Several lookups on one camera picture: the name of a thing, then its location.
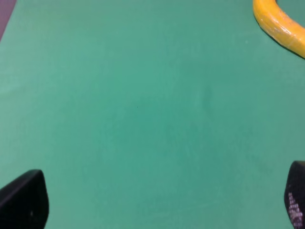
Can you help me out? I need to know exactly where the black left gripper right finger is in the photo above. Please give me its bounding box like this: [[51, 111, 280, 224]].
[[284, 161, 305, 229]]

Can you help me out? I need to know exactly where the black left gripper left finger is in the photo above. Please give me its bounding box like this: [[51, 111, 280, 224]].
[[0, 169, 49, 229]]

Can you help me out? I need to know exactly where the yellow plastic banana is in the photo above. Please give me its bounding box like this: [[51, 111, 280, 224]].
[[253, 0, 305, 58]]

